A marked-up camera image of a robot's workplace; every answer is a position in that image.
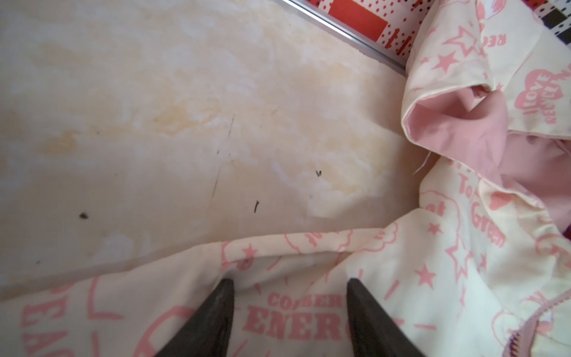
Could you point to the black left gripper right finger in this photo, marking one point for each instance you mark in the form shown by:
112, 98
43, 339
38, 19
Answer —
373, 332

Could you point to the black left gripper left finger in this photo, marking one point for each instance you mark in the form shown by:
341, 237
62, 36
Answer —
207, 332

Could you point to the cream pink printed jacket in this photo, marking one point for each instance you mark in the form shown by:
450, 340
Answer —
152, 149

